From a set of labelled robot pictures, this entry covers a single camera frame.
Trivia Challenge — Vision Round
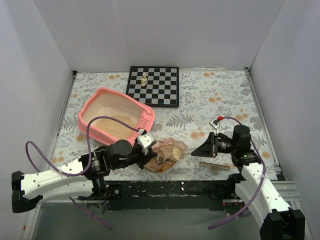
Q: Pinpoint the peach cat litter bag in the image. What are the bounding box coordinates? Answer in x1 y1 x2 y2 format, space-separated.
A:
144 137 188 173

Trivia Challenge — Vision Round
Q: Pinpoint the clear plastic scoop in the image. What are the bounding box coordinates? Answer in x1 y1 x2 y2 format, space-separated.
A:
172 145 195 161

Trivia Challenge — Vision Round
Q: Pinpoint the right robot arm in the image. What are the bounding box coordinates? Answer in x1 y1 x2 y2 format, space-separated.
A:
191 124 305 240

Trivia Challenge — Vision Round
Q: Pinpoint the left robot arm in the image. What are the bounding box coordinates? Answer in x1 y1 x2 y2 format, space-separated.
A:
11 136 157 213

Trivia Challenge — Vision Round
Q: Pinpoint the tan cat litter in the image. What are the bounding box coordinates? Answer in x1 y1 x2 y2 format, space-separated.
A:
92 113 139 140

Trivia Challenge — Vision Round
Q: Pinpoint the pink litter box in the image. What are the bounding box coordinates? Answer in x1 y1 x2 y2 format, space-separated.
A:
78 87 156 145

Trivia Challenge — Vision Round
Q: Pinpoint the wooden piano shaped ornament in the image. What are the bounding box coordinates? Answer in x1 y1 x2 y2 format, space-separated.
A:
199 161 231 172

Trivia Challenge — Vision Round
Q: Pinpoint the floral tablecloth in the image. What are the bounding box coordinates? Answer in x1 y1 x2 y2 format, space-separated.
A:
50 70 277 181

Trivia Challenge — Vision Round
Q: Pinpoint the black white chessboard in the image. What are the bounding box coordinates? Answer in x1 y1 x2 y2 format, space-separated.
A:
125 66 180 108

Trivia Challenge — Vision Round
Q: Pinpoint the cream chess piece front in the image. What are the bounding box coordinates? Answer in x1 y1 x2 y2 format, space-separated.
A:
141 77 147 87

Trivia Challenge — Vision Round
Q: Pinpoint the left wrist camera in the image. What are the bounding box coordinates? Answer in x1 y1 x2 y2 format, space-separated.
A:
137 129 157 155

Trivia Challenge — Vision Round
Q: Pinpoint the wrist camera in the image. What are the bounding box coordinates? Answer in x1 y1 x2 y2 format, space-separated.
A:
209 116 224 135
137 129 157 155

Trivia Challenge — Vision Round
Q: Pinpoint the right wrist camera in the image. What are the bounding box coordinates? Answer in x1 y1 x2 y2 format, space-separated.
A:
209 116 224 135

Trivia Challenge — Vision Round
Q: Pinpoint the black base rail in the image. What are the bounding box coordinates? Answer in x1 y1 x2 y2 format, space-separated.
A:
77 181 251 211

